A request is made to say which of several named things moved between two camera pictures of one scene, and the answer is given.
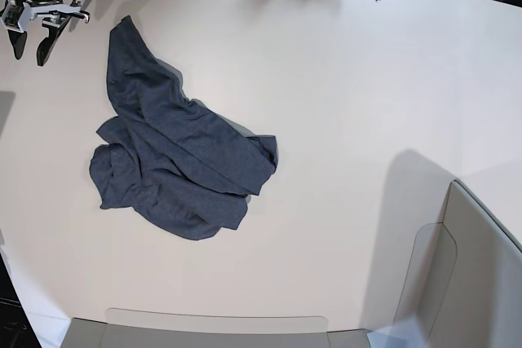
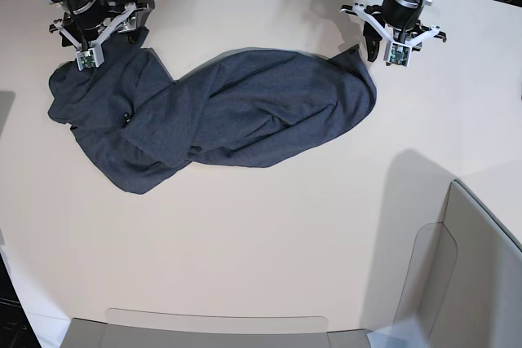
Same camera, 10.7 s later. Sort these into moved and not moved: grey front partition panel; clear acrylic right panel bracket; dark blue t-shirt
Moved: dark blue t-shirt
Not moved: grey front partition panel; clear acrylic right panel bracket
